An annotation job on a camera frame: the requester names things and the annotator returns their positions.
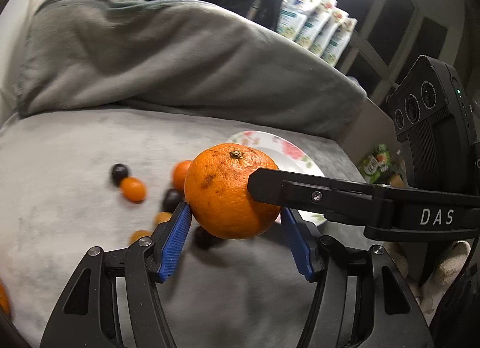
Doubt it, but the small mandarin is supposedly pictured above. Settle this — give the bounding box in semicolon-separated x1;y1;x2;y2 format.
172;160;192;192

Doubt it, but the smooth orange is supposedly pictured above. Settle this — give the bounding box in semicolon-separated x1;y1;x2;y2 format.
0;280;11;318

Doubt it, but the green snack bag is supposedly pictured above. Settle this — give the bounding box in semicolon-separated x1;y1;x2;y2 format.
357;144;392;184

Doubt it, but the floral refill pouch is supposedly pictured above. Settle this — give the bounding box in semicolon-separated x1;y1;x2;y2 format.
321;18;358;67
295;0;338;50
276;0;323;41
309;8;349;57

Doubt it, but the floral white plate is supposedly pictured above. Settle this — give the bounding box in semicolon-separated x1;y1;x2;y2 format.
225;130;327;227

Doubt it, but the grey blanket backrest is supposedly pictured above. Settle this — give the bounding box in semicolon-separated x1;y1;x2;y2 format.
17;0;367;139

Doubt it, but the red cherry tomato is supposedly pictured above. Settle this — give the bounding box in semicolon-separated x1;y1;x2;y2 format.
193;226;224;250

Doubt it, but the small kumquat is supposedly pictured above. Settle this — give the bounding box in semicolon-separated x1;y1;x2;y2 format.
120;177;146;203

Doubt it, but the large rough orange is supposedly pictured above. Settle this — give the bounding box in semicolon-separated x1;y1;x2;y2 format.
184;143;280;239

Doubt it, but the dark plum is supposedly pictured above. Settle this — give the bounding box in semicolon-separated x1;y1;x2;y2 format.
160;189;184;214
111;163;129;187

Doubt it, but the brown longan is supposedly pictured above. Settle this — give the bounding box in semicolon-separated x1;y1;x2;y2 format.
128;230;151;245
154;211;173;226

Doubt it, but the grey seat cushion cover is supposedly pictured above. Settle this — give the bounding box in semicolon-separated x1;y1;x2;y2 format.
0;105;410;348

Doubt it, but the black tripod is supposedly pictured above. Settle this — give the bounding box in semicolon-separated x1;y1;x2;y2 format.
246;0;283;31

